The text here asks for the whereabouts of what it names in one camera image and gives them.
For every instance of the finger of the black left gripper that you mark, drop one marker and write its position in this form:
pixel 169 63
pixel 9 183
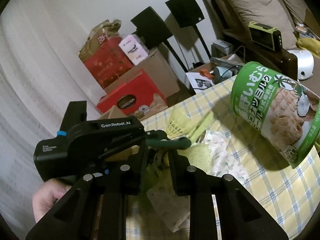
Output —
pixel 156 135
pixel 182 143

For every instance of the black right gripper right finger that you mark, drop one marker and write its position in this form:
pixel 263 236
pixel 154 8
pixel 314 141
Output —
pixel 220 206

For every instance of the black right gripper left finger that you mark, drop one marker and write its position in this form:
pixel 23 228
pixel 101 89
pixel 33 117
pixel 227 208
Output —
pixel 95 206

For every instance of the yellow shuttlecock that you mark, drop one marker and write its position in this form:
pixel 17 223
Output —
pixel 180 125

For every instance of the green snack canister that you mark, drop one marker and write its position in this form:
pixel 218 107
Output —
pixel 282 110

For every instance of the person's left hand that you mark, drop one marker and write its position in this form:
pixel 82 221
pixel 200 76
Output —
pixel 48 194

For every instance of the red collection gift bag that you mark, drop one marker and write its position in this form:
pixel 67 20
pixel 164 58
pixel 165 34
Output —
pixel 139 96

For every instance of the open cardboard box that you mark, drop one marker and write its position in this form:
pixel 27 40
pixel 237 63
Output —
pixel 113 113

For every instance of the yellow plaid table cloth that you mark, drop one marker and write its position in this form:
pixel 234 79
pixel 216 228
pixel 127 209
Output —
pixel 289 195

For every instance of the large brown cardboard box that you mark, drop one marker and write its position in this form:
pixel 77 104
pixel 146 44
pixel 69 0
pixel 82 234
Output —
pixel 159 71

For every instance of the white curtain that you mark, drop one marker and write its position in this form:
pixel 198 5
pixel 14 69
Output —
pixel 40 74

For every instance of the box of cluttered items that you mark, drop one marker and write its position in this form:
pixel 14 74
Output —
pixel 214 72

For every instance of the red patterned paper bag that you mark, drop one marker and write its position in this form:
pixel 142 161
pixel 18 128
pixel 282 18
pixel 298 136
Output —
pixel 108 63

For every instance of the white small product box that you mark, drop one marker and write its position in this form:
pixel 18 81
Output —
pixel 134 49

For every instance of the black left speaker on stand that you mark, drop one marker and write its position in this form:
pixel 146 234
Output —
pixel 154 31

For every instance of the black speaker on stand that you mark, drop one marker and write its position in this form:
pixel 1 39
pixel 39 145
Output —
pixel 188 13
pixel 154 31

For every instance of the crumpled brown paper bag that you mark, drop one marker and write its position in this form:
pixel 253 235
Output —
pixel 98 36

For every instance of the black right speaker on stand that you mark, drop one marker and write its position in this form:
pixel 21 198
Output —
pixel 188 13

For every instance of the green framed black device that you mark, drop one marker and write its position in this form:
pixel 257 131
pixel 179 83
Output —
pixel 265 35

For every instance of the white dome lamp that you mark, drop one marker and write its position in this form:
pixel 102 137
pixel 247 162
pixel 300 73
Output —
pixel 305 62

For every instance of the yellow cloth on sofa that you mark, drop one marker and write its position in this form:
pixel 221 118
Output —
pixel 309 44

